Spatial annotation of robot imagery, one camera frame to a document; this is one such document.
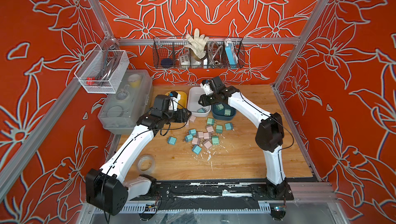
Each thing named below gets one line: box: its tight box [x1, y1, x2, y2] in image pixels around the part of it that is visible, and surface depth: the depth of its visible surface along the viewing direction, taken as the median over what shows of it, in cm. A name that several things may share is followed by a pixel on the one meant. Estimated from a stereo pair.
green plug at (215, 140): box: [211, 135, 221, 146], surface depth 91 cm
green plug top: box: [207, 118, 216, 126], surface depth 100 cm
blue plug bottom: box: [191, 144, 203, 155], surface depth 87 cm
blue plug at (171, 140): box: [166, 136, 177, 146], surface depth 91 cm
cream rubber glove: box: [184, 27, 210, 60], surface depth 92 cm
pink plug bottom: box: [203, 140, 213, 149], surface depth 89 cm
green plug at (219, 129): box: [215, 124, 223, 134], surface depth 96 cm
